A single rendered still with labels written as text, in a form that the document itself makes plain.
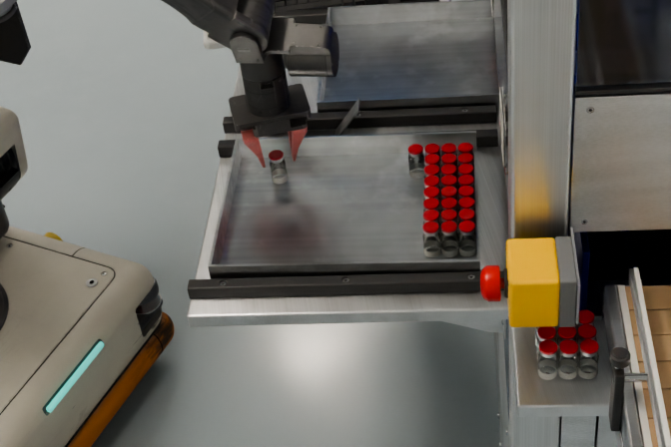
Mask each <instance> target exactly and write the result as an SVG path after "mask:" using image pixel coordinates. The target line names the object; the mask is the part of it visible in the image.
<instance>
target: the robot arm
mask: <svg viewBox="0 0 671 447"><path fill-rule="evenodd" d="M161 1H163V2H165V3H166V4H168V5H170V6H171V7H173V8H174V9H175V10H177V11H178V12H180V13H181V14H182V15H184V16H185V17H186V18H187V19H188V20H189V21H190V22H191V23H192V24H193V25H195V26H196V27H198V28H200V29H202V30H204V31H206V32H207V33H209V34H208V37H209V38H211V39H213V40H214V41H216V42H218V43H220V44H222V45H224V46H225V47H227V48H229V49H231V50H232V52H233V54H234V57H235V59H236V62H237V63H240V66H241V72H242V77H243V83H244V88H245V95H241V96H236V97H231V98H230V99H229V104H230V109H231V113H232V117H233V121H234V126H235V130H236V132H237V133H242V137H243V141H244V143H245V145H246V146H247V147H248V148H249V149H250V150H251V151H252V152H253V153H254V154H255V155H256V156H257V157H258V159H259V161H260V163H261V165H262V167H263V168H265V167H266V166H265V160H264V156H263V152H262V148H261V145H260V141H259V137H264V136H269V135H274V134H279V133H284V132H288V133H289V141H290V147H291V152H292V157H293V161H295V160H296V158H297V154H298V149H299V146H300V144H301V142H302V140H303V139H304V137H305V135H306V133H307V131H308V126H307V121H306V116H308V119H309V118H310V117H311V116H312V114H311V108H310V105H309V102H308V98H307V95H306V92H305V89H304V86H303V85H302V84H294V85H289V86H288V81H287V74H286V69H288V72H289V74H290V76H292V77H335V76H336V74H337V70H338V61H339V45H338V37H337V33H336V32H334V29H333V27H331V26H330V25H326V24H309V23H296V21H295V18H275V17H273V13H274V7H275V1H276V0H161ZM240 130H241V131H240Z"/></svg>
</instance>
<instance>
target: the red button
mask: <svg viewBox="0 0 671 447"><path fill-rule="evenodd" d="M502 288H504V277H500V268H499V265H487V266H485V267H484V268H483V269H482V271H481V274H480V291H481V295H482V297H483V299H484V300H486V301H500V300H501V289H502Z"/></svg>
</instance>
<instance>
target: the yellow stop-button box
mask: <svg viewBox="0 0 671 447"><path fill-rule="evenodd" d="M505 250H506V268H505V269H504V270H503V277H504V297H505V298H507V305H508V322H509V325H510V326H511V327H543V326H557V325H559V326H560V327H573V326H575V321H576V301H577V274H576V266H575V258H574V251H573V243H572V238H571V236H557V237H556V238H555V239H554V238H552V237H541V238H511V239H508V240H507V242H506V245H505Z"/></svg>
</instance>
